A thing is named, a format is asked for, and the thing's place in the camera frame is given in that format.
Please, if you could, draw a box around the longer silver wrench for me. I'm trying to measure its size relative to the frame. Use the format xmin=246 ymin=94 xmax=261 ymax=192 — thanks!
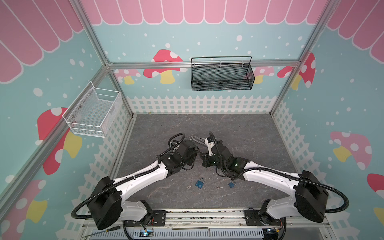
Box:
xmin=190 ymin=135 xmax=207 ymax=145

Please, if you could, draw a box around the screwdriver black handle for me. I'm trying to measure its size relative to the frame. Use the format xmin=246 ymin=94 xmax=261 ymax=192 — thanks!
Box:
xmin=83 ymin=225 xmax=121 ymax=239

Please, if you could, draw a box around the black wire mesh basket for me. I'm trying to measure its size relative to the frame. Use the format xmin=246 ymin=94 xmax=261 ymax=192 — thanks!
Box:
xmin=191 ymin=56 xmax=256 ymax=92

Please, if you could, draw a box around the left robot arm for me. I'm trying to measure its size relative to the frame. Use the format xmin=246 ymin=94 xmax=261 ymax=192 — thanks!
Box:
xmin=71 ymin=140 xmax=199 ymax=230

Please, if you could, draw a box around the white wire mesh basket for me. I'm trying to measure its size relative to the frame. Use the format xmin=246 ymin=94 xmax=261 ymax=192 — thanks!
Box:
xmin=63 ymin=82 xmax=123 ymax=138

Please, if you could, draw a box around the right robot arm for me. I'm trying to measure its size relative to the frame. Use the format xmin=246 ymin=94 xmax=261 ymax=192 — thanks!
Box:
xmin=201 ymin=138 xmax=350 ymax=223

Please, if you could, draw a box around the large blue padlock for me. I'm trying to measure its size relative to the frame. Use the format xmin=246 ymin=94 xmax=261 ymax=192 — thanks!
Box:
xmin=195 ymin=178 xmax=205 ymax=189

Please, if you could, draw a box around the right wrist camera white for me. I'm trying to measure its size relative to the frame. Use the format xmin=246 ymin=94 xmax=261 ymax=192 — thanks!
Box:
xmin=204 ymin=137 xmax=215 ymax=156

